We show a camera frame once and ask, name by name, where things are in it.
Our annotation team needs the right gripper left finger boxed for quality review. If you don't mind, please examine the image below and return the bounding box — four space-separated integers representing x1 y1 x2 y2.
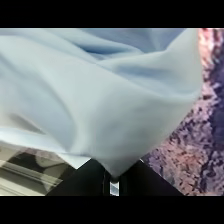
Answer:
46 158 111 197

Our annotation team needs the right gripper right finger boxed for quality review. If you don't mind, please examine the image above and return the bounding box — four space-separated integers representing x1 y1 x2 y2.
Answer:
118 159 185 197

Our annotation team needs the light blue shirt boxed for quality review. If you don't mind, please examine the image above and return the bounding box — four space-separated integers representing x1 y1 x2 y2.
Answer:
0 28 204 197

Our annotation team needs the silver frame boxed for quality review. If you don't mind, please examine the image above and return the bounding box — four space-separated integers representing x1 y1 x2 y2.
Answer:
0 146 76 197

